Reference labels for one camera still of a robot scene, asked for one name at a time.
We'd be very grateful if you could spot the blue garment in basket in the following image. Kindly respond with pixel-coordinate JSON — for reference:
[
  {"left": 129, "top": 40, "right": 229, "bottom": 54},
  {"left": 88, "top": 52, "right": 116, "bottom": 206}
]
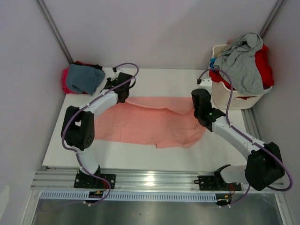
[{"left": 209, "top": 58, "right": 216, "bottom": 70}]

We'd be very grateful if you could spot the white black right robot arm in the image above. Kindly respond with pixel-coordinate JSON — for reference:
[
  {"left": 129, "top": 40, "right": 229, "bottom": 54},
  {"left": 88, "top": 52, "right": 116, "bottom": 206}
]
[{"left": 191, "top": 89, "right": 285, "bottom": 191}]

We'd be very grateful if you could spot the folded black t shirt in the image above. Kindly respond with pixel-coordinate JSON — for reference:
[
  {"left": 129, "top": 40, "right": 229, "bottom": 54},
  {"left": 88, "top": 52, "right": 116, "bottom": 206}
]
[{"left": 74, "top": 61, "right": 103, "bottom": 70}]

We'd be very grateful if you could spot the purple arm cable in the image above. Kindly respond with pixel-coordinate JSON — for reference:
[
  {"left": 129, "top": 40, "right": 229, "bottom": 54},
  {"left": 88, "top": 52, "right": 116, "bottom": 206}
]
[
  {"left": 61, "top": 62, "right": 139, "bottom": 207},
  {"left": 196, "top": 68, "right": 294, "bottom": 207}
]

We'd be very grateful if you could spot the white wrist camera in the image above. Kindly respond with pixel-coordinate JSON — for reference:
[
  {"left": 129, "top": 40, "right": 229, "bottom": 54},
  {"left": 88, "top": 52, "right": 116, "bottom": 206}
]
[
  {"left": 112, "top": 68, "right": 123, "bottom": 80},
  {"left": 199, "top": 78, "right": 212, "bottom": 93}
]

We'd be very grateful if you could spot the corner aluminium post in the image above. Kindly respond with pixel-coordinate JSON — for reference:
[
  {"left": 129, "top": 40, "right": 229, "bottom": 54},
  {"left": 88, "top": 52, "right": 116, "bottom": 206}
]
[
  {"left": 35, "top": 0, "right": 74, "bottom": 64},
  {"left": 259, "top": 0, "right": 286, "bottom": 38}
]

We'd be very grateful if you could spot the grey t shirt in basket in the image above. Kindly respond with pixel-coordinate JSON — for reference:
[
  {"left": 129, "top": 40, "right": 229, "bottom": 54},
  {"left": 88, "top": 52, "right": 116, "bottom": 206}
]
[{"left": 213, "top": 33, "right": 263, "bottom": 95}]

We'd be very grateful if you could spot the left corner aluminium post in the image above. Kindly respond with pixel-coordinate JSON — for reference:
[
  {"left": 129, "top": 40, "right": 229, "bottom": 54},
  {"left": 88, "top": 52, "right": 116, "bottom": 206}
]
[{"left": 35, "top": 0, "right": 74, "bottom": 64}]

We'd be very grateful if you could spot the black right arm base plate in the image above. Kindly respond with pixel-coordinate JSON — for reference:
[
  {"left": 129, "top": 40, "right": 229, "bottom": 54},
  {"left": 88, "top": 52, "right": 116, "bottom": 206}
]
[{"left": 194, "top": 175, "right": 242, "bottom": 191}]

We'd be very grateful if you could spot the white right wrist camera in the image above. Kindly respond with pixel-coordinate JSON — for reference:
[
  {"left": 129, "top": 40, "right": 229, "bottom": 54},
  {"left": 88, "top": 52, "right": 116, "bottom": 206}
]
[{"left": 199, "top": 78, "right": 212, "bottom": 93}]

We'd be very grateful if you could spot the right corner aluminium post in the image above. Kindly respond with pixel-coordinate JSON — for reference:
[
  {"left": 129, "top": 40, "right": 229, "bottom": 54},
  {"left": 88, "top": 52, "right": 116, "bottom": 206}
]
[{"left": 259, "top": 0, "right": 286, "bottom": 38}]

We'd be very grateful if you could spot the pink t shirt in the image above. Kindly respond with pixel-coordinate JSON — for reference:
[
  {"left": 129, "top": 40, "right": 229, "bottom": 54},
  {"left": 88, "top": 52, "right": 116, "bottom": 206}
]
[{"left": 95, "top": 97, "right": 206, "bottom": 149}]

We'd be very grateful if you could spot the white slotted cable duct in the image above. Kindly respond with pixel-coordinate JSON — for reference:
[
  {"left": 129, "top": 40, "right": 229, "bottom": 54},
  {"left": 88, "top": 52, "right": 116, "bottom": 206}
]
[{"left": 40, "top": 190, "right": 217, "bottom": 203}]

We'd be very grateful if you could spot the folded magenta t shirt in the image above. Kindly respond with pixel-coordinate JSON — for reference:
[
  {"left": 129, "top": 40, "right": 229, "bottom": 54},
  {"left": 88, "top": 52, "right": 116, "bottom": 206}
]
[{"left": 61, "top": 68, "right": 87, "bottom": 95}]

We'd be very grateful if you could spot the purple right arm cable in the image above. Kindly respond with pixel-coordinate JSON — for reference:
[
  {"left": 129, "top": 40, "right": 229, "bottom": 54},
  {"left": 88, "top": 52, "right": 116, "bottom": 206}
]
[{"left": 196, "top": 68, "right": 294, "bottom": 207}]

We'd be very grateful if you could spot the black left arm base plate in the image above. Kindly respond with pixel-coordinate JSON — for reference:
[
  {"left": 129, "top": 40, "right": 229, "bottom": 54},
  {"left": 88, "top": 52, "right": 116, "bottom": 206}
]
[{"left": 74, "top": 171, "right": 116, "bottom": 189}]

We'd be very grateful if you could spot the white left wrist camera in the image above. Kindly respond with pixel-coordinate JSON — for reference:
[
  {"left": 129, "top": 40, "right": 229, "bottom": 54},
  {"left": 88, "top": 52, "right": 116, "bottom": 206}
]
[{"left": 112, "top": 68, "right": 123, "bottom": 80}]

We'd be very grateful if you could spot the red t shirt in basket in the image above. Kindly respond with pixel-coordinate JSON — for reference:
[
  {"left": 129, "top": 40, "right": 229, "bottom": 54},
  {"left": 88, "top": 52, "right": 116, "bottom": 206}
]
[{"left": 209, "top": 44, "right": 274, "bottom": 93}]

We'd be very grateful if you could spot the folded teal t shirt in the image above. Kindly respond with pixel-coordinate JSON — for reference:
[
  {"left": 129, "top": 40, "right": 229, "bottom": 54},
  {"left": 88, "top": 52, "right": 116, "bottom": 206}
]
[{"left": 67, "top": 64, "right": 105, "bottom": 95}]

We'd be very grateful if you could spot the white perforated laundry basket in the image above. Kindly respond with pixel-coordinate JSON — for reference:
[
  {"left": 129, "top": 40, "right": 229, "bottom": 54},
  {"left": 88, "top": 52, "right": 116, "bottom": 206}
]
[{"left": 211, "top": 45, "right": 272, "bottom": 110}]

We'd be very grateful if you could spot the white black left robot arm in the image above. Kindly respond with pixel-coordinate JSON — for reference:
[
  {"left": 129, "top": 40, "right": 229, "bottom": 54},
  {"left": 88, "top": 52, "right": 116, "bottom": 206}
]
[{"left": 61, "top": 72, "right": 135, "bottom": 188}]

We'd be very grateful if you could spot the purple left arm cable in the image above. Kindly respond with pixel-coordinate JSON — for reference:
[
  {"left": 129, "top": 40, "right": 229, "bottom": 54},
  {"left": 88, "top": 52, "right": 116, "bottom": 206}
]
[{"left": 61, "top": 62, "right": 139, "bottom": 207}]

